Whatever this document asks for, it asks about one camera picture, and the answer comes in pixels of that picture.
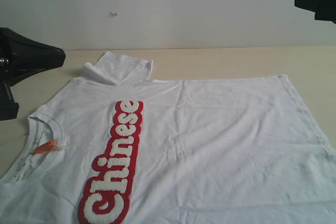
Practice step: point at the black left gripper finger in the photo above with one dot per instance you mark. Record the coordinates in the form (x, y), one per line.
(8, 107)
(22, 57)

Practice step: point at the white t-shirt red lettering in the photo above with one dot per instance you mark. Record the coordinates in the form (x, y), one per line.
(114, 146)

